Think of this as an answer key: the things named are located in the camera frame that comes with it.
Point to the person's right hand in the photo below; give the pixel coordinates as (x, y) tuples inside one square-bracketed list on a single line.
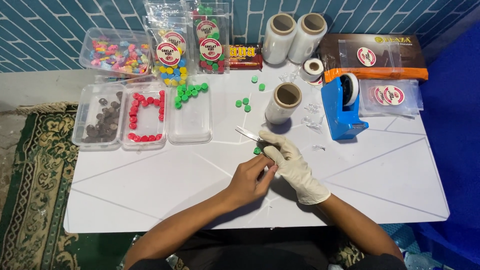
[(296, 168)]

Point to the person's left hand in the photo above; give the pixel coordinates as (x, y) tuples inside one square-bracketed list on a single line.
[(245, 185)]

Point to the person's right fingers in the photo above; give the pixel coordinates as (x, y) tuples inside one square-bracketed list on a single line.
[(275, 144)]

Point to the small silver scissors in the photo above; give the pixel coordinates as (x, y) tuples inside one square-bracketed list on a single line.
[(245, 134)]

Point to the clear plastic wrap roll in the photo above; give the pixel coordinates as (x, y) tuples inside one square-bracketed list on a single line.
[(305, 45), (279, 110), (275, 43)]

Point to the clear plastic scrap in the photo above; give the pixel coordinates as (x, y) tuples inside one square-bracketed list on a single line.
[(313, 125), (288, 75), (312, 108), (318, 147)]

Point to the blue tape dispenser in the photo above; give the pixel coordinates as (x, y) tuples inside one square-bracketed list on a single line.
[(339, 120)]

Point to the small white tape roll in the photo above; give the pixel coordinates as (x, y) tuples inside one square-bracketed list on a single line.
[(305, 71)]

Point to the clear tub with green candies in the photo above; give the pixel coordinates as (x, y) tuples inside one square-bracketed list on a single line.
[(189, 127)]

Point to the red brown chocolate bar packet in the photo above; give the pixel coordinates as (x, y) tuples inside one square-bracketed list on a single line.
[(243, 57)]

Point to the tape roll in dispenser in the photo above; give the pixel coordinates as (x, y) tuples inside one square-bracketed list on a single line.
[(353, 88)]

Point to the row of green candies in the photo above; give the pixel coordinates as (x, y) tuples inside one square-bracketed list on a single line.
[(185, 93)]

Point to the person's black clothing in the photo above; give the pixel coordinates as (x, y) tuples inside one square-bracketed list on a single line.
[(262, 251)]

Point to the pouch of red green candies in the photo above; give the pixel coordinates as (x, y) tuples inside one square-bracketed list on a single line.
[(210, 48)]

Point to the clear tub with red candies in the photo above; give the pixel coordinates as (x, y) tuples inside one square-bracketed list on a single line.
[(146, 123)]

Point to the pouch of yellow blue candies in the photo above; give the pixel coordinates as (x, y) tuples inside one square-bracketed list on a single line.
[(168, 54)]

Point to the stack of empty labelled pouches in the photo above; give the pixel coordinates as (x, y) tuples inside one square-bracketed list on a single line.
[(410, 97)]

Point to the empty clear pouch with label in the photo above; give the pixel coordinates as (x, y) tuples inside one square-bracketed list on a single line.
[(386, 52)]

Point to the brown orange chocolate block pack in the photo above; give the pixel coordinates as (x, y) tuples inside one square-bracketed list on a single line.
[(412, 56)]

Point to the heap of brown chocolates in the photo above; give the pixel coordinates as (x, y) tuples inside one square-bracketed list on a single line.
[(103, 123)]

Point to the clear labelled candy pouch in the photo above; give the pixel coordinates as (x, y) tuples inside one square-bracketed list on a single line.
[(163, 9)]

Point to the blue mattress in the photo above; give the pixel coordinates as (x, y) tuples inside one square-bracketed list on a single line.
[(453, 131)]

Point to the heap of colourful shaped candies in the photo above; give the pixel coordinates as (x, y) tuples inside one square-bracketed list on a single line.
[(120, 56)]

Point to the clear tub with brown chocolates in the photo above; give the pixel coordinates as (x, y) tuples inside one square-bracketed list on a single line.
[(80, 123)]

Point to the clear tub with colourful candies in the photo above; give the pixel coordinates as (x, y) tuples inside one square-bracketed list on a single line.
[(87, 56)]

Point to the green patterned rug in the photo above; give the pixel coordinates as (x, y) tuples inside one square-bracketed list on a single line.
[(37, 187)]

